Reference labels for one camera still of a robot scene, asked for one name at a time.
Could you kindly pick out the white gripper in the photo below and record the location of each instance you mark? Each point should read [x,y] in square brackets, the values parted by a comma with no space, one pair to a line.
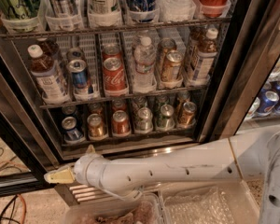
[83,169]

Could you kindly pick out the blue pepsi can front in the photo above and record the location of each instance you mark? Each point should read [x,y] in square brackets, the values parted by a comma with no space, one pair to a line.
[72,133]

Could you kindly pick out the blue pepsi can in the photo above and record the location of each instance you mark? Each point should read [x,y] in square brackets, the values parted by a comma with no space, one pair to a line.
[71,111]
[72,133]

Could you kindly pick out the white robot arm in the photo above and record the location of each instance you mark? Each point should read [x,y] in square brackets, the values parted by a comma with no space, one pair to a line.
[252,154]

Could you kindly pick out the gold can bottom shelf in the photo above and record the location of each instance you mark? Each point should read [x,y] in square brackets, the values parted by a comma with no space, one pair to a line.
[96,127]

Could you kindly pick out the gold can shelf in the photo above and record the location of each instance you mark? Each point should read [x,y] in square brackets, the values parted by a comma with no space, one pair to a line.
[171,69]
[96,127]

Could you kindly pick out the blue pepsi can rear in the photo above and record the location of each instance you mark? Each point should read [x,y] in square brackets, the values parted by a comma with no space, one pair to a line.
[71,111]

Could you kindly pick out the red coke can bottom shelf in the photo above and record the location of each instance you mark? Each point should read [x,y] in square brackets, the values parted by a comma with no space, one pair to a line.
[120,123]

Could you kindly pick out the white green can bottom shelf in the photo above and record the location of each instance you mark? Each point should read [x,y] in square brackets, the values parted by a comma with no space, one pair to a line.
[143,122]

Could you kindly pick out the red coca-cola can middle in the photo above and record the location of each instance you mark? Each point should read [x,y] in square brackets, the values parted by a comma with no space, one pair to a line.
[114,77]

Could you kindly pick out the blue can middle shelf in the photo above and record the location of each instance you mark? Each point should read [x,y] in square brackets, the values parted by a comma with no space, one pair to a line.
[81,79]

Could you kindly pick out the gold can bottom right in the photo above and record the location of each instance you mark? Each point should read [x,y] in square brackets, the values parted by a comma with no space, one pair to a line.
[186,115]

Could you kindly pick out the gold can middle shelf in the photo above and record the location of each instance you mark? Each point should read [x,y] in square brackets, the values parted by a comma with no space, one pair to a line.
[171,69]

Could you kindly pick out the blue pepsi cans right fridge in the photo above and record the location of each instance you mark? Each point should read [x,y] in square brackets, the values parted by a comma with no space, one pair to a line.
[267,101]

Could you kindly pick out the tea bottle white cap left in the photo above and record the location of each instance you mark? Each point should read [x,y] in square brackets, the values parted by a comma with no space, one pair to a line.
[48,77]

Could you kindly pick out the tea bottle white cap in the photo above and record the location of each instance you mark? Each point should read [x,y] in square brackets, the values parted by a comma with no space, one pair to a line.
[48,77]
[203,56]

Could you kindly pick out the clear plastic bin left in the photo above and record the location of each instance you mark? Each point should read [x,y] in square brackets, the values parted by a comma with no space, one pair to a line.
[146,210]

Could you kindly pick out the clear plastic bin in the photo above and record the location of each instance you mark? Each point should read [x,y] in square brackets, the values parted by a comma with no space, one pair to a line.
[208,203]
[146,210]

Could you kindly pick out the clear water bottle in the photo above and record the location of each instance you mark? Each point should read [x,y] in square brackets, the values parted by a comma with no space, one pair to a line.
[144,59]

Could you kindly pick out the clear plastic bin right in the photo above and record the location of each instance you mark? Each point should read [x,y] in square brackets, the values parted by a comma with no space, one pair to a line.
[208,203]

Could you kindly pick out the tea bottle white cap right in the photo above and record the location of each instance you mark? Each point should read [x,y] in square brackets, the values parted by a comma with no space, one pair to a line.
[203,56]

